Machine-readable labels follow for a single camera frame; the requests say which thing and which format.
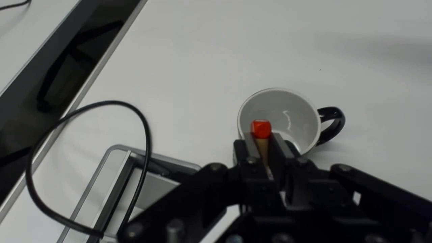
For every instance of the black mug with white inside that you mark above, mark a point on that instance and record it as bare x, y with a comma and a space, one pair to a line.
287, 103

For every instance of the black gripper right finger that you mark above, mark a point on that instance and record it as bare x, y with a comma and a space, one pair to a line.
287, 166

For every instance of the red marker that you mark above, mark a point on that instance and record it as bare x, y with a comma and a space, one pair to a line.
260, 129

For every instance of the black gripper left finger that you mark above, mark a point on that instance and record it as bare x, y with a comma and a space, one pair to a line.
243, 157

